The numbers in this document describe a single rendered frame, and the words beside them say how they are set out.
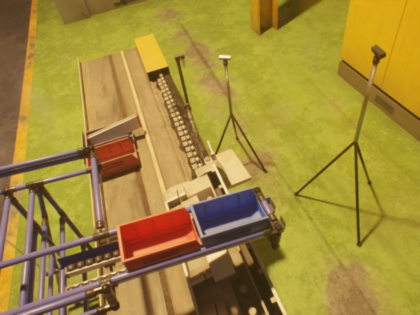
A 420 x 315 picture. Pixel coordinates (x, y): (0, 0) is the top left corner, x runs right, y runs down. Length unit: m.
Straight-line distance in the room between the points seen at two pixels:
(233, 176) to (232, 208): 0.70
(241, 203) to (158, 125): 1.44
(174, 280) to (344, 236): 1.50
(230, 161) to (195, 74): 2.57
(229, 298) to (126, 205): 0.99
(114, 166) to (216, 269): 1.15
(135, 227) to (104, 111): 1.84
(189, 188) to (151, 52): 1.92
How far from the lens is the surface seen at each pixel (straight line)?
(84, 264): 1.55
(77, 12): 7.22
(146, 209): 2.23
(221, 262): 1.68
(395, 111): 3.85
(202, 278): 1.68
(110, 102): 3.23
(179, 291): 1.91
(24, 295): 1.64
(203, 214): 1.49
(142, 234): 1.49
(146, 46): 3.72
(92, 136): 2.68
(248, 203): 1.54
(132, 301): 1.96
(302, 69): 4.57
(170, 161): 2.45
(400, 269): 2.90
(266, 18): 5.50
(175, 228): 1.50
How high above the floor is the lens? 2.48
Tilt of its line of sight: 46 degrees down
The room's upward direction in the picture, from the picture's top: 12 degrees counter-clockwise
